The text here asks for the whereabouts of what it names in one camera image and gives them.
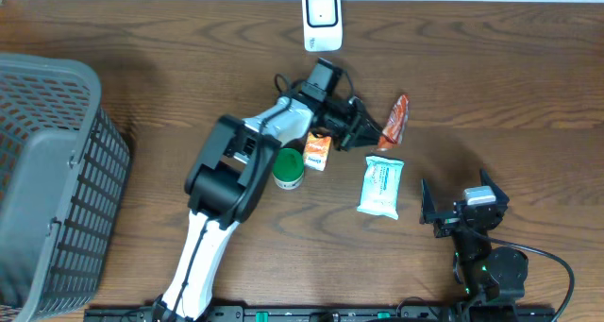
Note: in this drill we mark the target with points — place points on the orange small carton box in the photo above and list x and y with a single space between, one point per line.
316 151

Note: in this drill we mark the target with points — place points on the red chocolate wafer bar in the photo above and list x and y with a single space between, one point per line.
393 132

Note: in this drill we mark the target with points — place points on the white barcode scanner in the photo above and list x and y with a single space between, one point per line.
322 25

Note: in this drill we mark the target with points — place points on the green lid jar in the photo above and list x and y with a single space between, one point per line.
288 169

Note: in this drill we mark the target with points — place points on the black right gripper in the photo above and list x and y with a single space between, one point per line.
428 211

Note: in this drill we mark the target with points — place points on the light blue wet wipes pack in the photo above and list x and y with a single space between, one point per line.
380 186

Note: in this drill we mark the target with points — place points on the grey plastic basket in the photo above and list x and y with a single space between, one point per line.
64 169

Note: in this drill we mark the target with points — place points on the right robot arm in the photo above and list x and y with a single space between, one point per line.
493 277

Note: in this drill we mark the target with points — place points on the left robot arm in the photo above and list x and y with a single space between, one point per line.
227 179

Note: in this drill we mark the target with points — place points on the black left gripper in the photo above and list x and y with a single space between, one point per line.
365 131

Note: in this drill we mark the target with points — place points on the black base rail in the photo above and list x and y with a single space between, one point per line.
408 312

